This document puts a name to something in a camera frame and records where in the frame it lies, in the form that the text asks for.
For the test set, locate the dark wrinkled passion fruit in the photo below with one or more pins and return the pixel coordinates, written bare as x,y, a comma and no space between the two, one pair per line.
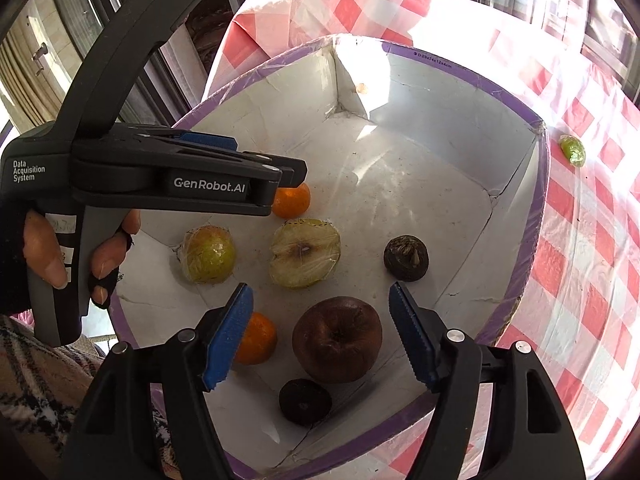
406,258

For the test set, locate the plaid sleeve forearm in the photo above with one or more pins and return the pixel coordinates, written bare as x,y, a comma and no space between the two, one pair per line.
42,389

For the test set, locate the yellow apple half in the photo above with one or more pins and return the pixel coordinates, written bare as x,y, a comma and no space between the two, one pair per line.
304,252

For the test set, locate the orange mandarin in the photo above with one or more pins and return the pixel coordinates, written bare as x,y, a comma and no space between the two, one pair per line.
290,203
259,341

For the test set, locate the purple cardboard box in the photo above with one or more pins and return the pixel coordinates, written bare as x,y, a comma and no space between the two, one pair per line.
396,141

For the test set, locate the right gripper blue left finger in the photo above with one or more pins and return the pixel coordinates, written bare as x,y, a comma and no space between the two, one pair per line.
113,436

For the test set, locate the large dark red apple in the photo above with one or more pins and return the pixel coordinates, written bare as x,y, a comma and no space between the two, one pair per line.
337,340

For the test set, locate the person left hand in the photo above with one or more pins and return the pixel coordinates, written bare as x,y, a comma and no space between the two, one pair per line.
43,253

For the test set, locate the green lime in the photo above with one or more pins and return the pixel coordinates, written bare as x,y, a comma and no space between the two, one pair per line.
573,150

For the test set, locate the green apple half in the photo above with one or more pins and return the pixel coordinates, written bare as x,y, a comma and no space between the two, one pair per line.
207,255

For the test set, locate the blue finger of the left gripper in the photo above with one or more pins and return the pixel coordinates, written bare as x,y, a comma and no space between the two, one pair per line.
208,139
293,170

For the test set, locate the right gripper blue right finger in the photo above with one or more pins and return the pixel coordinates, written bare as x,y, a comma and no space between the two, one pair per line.
528,436

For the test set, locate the small dark date fruit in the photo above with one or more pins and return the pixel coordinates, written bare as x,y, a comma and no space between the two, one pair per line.
304,402

